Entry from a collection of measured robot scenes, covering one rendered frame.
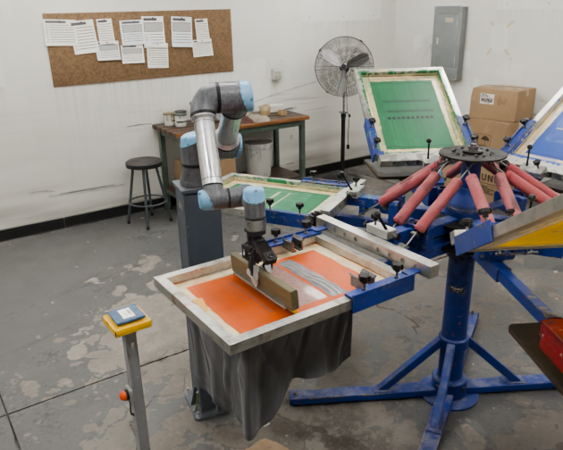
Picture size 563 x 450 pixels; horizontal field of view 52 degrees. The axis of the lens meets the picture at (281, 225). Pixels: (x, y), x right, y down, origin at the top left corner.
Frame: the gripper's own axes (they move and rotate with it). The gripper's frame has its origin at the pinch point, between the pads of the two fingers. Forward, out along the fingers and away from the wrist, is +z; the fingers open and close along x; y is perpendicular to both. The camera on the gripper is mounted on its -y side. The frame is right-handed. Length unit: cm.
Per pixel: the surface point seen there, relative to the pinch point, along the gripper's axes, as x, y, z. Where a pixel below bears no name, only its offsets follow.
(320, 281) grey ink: -22.8, -5.1, 4.6
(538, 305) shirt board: -77, -61, 10
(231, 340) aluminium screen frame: 27.9, -25.4, 2.1
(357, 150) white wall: -388, 382, 66
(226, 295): 11.2, 7.2, 4.6
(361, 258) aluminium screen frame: -45.4, -3.3, 1.7
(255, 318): 11.5, -12.7, 5.3
